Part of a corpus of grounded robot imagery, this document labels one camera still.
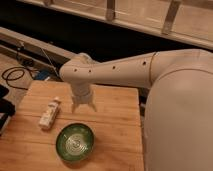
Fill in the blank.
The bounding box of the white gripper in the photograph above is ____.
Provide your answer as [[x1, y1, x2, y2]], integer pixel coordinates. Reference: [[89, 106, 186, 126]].
[[71, 83, 97, 114]]

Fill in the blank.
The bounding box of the small white bottle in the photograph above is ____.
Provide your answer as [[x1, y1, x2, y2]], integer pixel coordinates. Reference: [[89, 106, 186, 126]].
[[39, 97, 61, 130]]

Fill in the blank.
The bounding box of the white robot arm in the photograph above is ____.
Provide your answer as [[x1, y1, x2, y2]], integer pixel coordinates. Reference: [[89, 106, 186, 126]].
[[60, 49, 213, 171]]

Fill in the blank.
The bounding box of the green ceramic bowl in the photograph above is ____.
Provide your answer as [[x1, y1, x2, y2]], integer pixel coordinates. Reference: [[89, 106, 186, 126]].
[[55, 123, 95, 163]]

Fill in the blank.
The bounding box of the blue box on floor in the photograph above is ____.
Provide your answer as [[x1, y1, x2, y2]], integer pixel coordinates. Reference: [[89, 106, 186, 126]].
[[34, 70, 50, 80]]

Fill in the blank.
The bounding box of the black object at left edge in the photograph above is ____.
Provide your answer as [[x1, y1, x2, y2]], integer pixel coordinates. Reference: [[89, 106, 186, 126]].
[[0, 84, 15, 136]]

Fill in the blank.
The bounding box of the white cable with plug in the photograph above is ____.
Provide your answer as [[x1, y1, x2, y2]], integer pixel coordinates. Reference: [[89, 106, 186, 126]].
[[39, 46, 61, 79]]

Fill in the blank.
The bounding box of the black coiled cable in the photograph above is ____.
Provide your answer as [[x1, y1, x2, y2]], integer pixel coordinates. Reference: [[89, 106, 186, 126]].
[[1, 66, 36, 90]]

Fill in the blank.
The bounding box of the wooden rail frame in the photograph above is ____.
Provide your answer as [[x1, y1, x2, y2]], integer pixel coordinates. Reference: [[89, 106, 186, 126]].
[[18, 0, 213, 50]]

